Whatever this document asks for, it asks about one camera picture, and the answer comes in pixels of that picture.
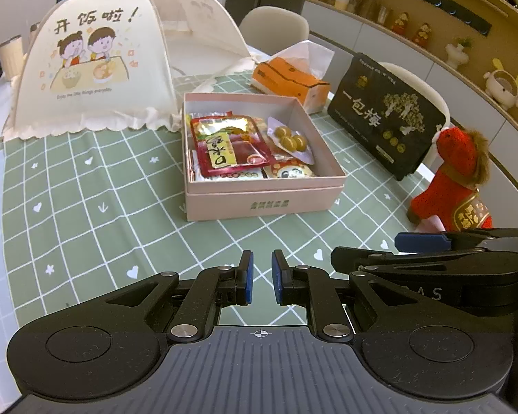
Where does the white low cabinet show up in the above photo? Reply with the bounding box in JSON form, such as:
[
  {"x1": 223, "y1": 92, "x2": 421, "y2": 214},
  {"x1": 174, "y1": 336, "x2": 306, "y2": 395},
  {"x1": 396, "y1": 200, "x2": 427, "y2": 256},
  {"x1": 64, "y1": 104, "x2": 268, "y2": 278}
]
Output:
[{"x1": 302, "y1": 0, "x2": 518, "y2": 208}]

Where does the green checked tablecloth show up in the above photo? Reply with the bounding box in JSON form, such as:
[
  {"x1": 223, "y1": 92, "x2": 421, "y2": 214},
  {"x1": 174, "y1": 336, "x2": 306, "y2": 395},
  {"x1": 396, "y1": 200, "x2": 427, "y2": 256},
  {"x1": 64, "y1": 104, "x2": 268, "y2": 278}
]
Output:
[{"x1": 0, "y1": 69, "x2": 450, "y2": 324}]

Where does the large red snack packet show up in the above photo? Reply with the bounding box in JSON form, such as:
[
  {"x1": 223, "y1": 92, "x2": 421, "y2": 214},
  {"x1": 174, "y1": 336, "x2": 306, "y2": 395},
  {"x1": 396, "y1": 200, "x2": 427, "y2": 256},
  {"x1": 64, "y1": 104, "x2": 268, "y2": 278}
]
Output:
[{"x1": 190, "y1": 114, "x2": 272, "y2": 179}]

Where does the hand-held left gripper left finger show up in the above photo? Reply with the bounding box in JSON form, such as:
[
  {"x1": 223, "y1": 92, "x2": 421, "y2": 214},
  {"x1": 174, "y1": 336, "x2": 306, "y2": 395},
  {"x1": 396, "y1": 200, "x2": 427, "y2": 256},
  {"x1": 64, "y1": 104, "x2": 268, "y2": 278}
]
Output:
[{"x1": 69, "y1": 250, "x2": 255, "y2": 341}]

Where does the beige chair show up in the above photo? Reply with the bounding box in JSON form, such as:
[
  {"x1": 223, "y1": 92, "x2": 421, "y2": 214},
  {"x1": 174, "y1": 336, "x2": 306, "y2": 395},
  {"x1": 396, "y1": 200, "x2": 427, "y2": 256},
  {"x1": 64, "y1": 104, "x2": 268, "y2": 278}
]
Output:
[
  {"x1": 377, "y1": 62, "x2": 452, "y2": 139},
  {"x1": 238, "y1": 6, "x2": 310, "y2": 50}
]

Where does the white vase with plant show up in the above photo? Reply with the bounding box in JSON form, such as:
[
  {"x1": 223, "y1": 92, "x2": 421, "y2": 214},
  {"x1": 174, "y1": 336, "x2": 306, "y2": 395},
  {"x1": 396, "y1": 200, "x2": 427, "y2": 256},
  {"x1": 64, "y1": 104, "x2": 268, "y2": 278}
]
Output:
[{"x1": 445, "y1": 37, "x2": 473, "y2": 69}]

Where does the black gold printed bag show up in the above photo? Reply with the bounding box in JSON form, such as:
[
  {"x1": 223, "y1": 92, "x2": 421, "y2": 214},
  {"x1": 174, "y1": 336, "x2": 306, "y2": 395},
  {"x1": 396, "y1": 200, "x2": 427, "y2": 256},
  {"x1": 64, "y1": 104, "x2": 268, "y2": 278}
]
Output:
[{"x1": 327, "y1": 53, "x2": 446, "y2": 181}]

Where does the small monkey figurine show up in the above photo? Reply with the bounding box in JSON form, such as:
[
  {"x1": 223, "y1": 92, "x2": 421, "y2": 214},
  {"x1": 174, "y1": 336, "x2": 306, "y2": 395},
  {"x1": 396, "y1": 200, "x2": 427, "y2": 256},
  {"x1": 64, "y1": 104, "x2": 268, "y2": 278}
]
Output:
[
  {"x1": 391, "y1": 12, "x2": 411, "y2": 35},
  {"x1": 414, "y1": 22, "x2": 432, "y2": 48}
]

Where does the red plush horse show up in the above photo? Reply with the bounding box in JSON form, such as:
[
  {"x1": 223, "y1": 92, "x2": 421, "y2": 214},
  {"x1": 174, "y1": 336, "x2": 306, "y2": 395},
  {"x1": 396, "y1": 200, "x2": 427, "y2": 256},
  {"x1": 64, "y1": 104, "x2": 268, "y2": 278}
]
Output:
[{"x1": 406, "y1": 126, "x2": 493, "y2": 232}]

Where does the pink cardboard box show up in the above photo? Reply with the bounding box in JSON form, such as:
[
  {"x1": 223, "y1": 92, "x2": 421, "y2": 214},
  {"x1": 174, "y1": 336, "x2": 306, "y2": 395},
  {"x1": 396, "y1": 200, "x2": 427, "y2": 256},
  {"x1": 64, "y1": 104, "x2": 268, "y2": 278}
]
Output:
[{"x1": 182, "y1": 91, "x2": 347, "y2": 221}]

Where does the cream mesh food cover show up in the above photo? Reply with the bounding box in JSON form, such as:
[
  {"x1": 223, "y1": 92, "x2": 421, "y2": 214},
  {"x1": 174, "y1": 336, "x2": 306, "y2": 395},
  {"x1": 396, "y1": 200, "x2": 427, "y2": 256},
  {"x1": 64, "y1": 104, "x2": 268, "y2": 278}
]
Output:
[{"x1": 2, "y1": 0, "x2": 268, "y2": 141}]

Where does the clear green olive packet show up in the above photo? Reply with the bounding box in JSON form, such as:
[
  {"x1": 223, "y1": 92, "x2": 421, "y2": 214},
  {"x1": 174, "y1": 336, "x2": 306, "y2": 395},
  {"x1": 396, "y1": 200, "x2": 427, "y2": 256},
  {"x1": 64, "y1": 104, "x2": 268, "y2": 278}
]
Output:
[{"x1": 265, "y1": 116, "x2": 317, "y2": 165}]

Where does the orange tissue box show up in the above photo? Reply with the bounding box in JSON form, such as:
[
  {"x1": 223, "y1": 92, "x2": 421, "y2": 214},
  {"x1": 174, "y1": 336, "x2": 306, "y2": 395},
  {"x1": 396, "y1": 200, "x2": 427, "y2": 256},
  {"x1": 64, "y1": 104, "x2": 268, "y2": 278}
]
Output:
[{"x1": 252, "y1": 56, "x2": 331, "y2": 114}]

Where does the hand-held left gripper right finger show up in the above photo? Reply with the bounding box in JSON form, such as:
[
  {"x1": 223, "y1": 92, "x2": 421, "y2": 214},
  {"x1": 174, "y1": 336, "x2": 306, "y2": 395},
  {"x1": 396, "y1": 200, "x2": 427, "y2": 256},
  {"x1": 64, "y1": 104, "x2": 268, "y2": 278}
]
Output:
[{"x1": 271, "y1": 249, "x2": 450, "y2": 341}]

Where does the white tissue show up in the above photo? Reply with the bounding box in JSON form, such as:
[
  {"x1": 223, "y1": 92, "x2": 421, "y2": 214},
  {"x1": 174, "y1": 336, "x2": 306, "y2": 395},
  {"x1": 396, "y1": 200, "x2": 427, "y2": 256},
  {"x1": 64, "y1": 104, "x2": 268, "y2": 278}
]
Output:
[{"x1": 280, "y1": 40, "x2": 335, "y2": 79}]

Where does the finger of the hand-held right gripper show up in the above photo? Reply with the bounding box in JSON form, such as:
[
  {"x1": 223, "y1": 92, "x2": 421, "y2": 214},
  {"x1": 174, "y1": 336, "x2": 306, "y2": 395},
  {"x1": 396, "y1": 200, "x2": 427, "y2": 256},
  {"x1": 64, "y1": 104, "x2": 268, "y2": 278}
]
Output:
[
  {"x1": 330, "y1": 247, "x2": 518, "y2": 277},
  {"x1": 395, "y1": 227, "x2": 518, "y2": 252}
]

